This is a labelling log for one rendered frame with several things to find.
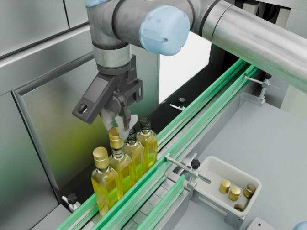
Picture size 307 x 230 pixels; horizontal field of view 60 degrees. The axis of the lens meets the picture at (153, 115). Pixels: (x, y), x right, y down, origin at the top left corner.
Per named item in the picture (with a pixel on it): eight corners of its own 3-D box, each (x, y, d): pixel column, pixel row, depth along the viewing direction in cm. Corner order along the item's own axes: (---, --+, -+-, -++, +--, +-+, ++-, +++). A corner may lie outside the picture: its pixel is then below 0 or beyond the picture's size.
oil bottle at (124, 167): (123, 188, 89) (118, 144, 75) (136, 197, 87) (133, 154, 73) (111, 200, 86) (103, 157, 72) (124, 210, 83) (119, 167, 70)
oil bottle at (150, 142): (145, 166, 96) (144, 122, 82) (158, 174, 94) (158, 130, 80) (135, 176, 93) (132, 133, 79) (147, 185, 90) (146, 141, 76)
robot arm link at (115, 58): (112, 54, 49) (82, 42, 52) (114, 75, 52) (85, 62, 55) (138, 39, 53) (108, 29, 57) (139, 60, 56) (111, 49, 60)
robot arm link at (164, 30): (205, -1, 44) (152, -13, 49) (165, 17, 37) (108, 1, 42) (198, 44, 49) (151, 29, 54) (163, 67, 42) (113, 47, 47)
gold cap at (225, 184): (230, 188, 102) (232, 182, 99) (226, 195, 100) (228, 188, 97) (221, 184, 104) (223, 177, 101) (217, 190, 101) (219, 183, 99)
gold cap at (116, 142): (116, 136, 71) (115, 124, 68) (126, 142, 70) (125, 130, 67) (107, 144, 69) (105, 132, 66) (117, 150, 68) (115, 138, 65)
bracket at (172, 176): (171, 181, 99) (172, 169, 95) (193, 195, 95) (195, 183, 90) (166, 187, 97) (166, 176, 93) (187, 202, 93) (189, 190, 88)
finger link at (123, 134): (144, 133, 69) (138, 103, 63) (129, 146, 65) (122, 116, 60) (135, 129, 70) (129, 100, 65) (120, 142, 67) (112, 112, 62)
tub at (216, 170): (206, 166, 112) (209, 153, 106) (258, 195, 102) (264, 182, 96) (184, 196, 101) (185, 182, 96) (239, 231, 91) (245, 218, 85)
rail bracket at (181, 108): (172, 116, 118) (173, 92, 109) (185, 122, 115) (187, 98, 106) (166, 121, 115) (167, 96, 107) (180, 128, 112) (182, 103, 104)
